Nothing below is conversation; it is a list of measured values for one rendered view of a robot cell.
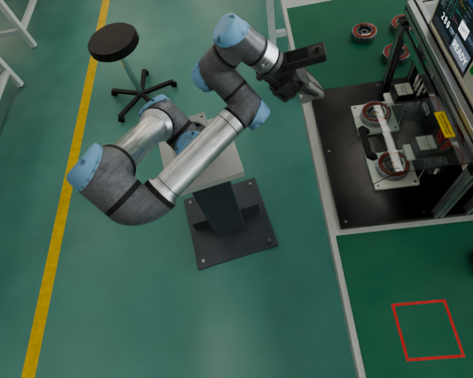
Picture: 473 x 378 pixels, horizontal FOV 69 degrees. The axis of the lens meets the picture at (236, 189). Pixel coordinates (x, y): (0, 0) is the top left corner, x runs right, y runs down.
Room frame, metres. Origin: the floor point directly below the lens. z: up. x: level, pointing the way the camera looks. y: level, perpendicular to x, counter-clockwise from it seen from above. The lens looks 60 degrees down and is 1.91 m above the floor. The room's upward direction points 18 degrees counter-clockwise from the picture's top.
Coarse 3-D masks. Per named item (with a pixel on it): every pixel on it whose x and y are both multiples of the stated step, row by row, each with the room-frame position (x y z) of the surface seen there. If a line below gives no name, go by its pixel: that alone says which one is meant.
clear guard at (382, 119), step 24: (360, 120) 0.61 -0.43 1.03; (384, 120) 0.56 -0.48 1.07; (408, 120) 0.54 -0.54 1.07; (432, 120) 0.51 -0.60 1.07; (360, 144) 0.54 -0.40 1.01; (384, 144) 0.49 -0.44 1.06; (408, 144) 0.46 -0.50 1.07; (432, 144) 0.44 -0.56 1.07; (456, 144) 0.41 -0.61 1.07; (384, 168) 0.42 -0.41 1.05; (408, 168) 0.39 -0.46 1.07; (432, 168) 0.37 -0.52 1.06
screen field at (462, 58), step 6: (456, 36) 0.67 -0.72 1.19; (456, 42) 0.66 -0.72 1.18; (450, 48) 0.68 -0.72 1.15; (456, 48) 0.65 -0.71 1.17; (462, 48) 0.63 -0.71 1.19; (456, 54) 0.64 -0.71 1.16; (462, 54) 0.62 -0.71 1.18; (456, 60) 0.63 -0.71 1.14; (462, 60) 0.61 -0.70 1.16; (468, 60) 0.58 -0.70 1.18; (462, 66) 0.59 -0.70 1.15; (462, 72) 0.58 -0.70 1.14
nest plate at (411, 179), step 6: (408, 174) 0.50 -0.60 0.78; (414, 174) 0.49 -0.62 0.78; (384, 180) 0.50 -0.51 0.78; (390, 180) 0.50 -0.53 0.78; (402, 180) 0.48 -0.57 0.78; (408, 180) 0.48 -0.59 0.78; (414, 180) 0.47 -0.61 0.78; (378, 186) 0.49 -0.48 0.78; (384, 186) 0.48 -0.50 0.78; (390, 186) 0.47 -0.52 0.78; (396, 186) 0.47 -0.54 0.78; (402, 186) 0.46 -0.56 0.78; (408, 186) 0.46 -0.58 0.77
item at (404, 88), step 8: (392, 88) 0.79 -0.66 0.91; (400, 88) 0.77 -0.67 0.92; (408, 88) 0.75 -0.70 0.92; (424, 88) 0.75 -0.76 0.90; (384, 96) 0.79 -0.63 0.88; (392, 96) 0.77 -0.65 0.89; (400, 96) 0.73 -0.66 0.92; (408, 96) 0.73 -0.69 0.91; (416, 96) 0.73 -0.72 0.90; (424, 96) 0.72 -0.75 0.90
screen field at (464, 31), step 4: (460, 24) 0.68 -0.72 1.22; (464, 24) 0.67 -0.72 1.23; (460, 28) 0.67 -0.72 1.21; (464, 28) 0.66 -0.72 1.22; (460, 32) 0.67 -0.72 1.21; (464, 32) 0.65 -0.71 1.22; (468, 32) 0.64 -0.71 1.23; (464, 36) 0.65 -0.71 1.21; (468, 36) 0.63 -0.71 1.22; (472, 36) 0.62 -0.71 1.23; (468, 40) 0.62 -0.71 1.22; (472, 40) 0.61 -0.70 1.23; (468, 44) 0.61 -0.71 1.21; (472, 44) 0.60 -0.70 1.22; (472, 48) 0.59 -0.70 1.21; (472, 52) 0.59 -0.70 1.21
